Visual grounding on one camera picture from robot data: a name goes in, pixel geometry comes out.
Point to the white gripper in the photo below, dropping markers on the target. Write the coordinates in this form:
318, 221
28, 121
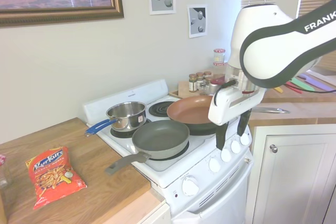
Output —
225, 106

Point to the white stove burner knob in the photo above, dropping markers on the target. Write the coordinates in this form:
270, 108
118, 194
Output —
226, 155
214, 165
235, 147
245, 139

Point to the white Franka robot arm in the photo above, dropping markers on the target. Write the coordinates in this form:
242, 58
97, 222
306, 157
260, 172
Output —
262, 37

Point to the white electric stove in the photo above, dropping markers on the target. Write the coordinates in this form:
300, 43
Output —
173, 167

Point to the silver cabinet knob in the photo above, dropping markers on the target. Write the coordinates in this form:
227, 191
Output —
273, 148

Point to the copper frying pan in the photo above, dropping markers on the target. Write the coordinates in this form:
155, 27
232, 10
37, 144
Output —
189, 111

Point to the reddish round lid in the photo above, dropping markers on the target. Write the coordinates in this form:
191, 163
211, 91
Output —
218, 79

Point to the spice jar brown lid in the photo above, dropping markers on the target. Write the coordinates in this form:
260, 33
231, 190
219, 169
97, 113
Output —
193, 83
200, 77
208, 76

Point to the yellow knife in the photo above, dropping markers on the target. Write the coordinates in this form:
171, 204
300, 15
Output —
278, 89

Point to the wooden cutting board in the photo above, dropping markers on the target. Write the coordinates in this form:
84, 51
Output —
182, 87

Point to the large white oven knob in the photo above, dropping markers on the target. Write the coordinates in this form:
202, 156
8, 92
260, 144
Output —
189, 186

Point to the grey frying pan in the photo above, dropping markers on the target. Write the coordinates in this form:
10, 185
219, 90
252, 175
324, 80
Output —
160, 136

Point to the glass jar red checkered lid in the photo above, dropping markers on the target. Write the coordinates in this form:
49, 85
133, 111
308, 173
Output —
219, 56
4, 174

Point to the white oven door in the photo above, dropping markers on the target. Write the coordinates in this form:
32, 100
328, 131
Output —
223, 203

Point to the red knife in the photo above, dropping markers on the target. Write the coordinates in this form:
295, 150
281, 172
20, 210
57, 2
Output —
294, 87

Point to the white door cabinet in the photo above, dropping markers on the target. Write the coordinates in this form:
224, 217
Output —
294, 176

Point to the black coil burner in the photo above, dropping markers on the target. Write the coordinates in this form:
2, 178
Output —
157, 108

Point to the green knife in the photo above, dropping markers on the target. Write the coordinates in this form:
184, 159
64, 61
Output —
302, 83

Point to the white drawer cabinet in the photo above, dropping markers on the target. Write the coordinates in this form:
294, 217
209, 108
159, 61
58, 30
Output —
164, 214

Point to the red Kurkure snack bag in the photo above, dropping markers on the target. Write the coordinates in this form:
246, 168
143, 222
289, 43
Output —
53, 176

